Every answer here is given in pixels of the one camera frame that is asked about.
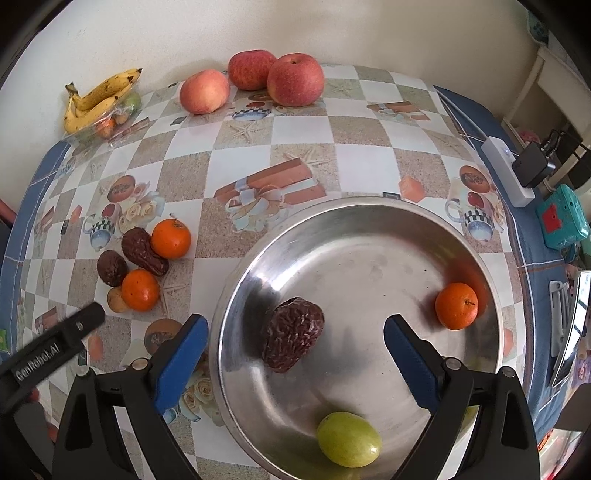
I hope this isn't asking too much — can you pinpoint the small orange tangerine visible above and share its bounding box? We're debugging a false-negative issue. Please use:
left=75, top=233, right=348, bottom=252
left=151, top=218, right=192, bottom=260
left=120, top=269, right=161, bottom=311
left=435, top=282, right=479, bottom=331

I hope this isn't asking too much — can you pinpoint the white power strip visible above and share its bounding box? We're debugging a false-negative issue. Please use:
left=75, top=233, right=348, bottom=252
left=480, top=136, right=536, bottom=208

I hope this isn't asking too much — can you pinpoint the white wooden shelf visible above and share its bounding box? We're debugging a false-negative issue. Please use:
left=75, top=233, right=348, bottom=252
left=501, top=46, right=591, bottom=153

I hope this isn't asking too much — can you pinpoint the pale pink apple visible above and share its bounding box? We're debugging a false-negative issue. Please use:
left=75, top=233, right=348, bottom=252
left=180, top=69, right=230, bottom=115

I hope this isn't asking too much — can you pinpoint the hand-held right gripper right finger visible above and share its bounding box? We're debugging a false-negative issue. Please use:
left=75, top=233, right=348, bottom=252
left=383, top=314, right=541, bottom=480

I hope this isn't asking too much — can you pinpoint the bunch of yellow bananas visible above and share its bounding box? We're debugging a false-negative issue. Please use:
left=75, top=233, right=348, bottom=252
left=64, top=68, right=143, bottom=134

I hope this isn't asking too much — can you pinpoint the round wrinkled red date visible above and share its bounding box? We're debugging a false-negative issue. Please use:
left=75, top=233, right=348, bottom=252
left=97, top=250, right=129, bottom=287

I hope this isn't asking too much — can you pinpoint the teal cloth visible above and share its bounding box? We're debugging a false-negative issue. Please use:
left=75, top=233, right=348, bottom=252
left=526, top=18, right=550, bottom=47

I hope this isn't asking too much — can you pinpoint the long wrinkled red date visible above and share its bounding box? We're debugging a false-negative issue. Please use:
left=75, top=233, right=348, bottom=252
left=121, top=227, right=170, bottom=278

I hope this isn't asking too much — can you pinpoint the round metal bowl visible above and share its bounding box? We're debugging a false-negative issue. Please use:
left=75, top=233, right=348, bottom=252
left=209, top=196, right=505, bottom=480

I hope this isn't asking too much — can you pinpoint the silver metal clip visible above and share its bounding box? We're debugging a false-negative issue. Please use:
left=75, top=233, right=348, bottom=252
left=548, top=279, right=571, bottom=358

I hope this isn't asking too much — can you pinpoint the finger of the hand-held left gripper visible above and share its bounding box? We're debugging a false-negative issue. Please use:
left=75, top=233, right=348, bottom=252
left=60, top=302, right=107, bottom=347

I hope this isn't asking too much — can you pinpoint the black power adapter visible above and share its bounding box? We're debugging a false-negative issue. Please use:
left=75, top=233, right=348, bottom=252
left=513, top=141, right=555, bottom=188

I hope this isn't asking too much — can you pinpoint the checkered printed tablecloth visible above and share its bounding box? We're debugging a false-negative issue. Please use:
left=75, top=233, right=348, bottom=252
left=0, top=62, right=573, bottom=480

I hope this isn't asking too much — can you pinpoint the teal box with red patch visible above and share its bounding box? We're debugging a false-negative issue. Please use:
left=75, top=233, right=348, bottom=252
left=536, top=184, right=591, bottom=250

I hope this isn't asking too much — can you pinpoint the red apple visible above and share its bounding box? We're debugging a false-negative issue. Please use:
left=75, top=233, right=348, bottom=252
left=267, top=53, right=325, bottom=107
left=228, top=50, right=278, bottom=91

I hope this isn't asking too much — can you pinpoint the clear plastic fruit tray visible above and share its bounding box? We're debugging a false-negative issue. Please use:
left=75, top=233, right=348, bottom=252
left=65, top=92, right=151, bottom=146

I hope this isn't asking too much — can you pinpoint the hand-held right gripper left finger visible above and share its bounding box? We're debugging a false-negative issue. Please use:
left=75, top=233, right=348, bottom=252
left=52, top=314, right=209, bottom=480

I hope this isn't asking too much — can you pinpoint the white cable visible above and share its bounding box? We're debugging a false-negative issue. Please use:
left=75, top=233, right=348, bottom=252
left=431, top=85, right=490, bottom=141

